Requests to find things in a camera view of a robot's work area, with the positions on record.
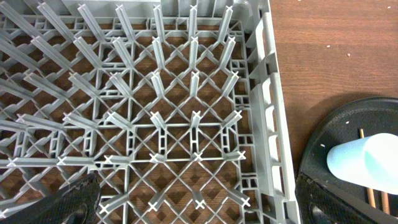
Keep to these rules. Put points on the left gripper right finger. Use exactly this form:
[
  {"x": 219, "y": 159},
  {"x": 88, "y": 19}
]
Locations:
[{"x": 319, "y": 202}]

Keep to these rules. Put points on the grey plastic dishwasher rack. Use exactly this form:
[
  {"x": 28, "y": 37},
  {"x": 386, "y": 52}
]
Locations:
[{"x": 175, "y": 106}]

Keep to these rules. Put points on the light blue cup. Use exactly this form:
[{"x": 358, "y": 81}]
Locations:
[{"x": 370, "y": 162}]

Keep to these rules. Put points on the round black tray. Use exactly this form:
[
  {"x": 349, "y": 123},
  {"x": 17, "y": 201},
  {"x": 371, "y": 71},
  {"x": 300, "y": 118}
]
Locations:
[{"x": 373, "y": 115}]

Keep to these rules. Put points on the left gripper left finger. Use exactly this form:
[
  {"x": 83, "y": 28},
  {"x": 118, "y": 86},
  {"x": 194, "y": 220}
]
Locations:
[{"x": 75, "y": 203}]

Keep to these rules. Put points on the wooden chopstick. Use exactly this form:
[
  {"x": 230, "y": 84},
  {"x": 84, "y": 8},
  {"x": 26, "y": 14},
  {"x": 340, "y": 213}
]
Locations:
[
  {"x": 370, "y": 192},
  {"x": 385, "y": 203}
]

